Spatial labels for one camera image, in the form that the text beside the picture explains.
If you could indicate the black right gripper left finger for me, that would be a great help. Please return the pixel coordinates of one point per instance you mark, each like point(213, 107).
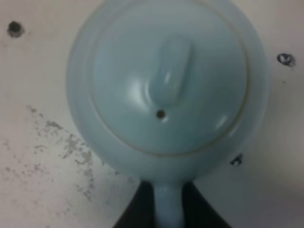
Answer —
point(140, 212)

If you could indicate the blue porcelain teapot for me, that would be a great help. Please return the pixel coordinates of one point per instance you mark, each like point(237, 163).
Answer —
point(165, 90)

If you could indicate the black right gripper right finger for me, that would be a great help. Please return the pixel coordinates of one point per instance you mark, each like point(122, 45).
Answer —
point(198, 213)

